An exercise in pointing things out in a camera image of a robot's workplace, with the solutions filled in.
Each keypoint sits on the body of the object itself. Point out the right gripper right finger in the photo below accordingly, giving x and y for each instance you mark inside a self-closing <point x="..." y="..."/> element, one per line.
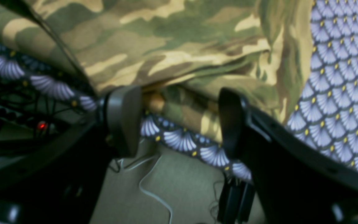
<point x="295" y="183"/>

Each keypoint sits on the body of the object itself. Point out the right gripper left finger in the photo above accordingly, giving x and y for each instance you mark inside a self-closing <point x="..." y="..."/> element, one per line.
<point x="58" y="179"/>

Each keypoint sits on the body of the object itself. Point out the camouflage T-shirt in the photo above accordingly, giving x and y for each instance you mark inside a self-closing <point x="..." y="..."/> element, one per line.
<point x="180" y="51"/>

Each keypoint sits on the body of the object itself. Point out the red and black clamp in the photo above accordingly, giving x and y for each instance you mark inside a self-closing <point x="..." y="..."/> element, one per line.
<point x="235" y="201"/>

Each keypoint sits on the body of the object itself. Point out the purple fan-pattern tablecloth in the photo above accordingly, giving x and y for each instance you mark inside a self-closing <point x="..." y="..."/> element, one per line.
<point x="325" y="117"/>

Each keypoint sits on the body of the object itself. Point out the black power strip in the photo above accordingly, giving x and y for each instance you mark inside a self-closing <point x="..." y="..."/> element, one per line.
<point x="36" y="123"/>

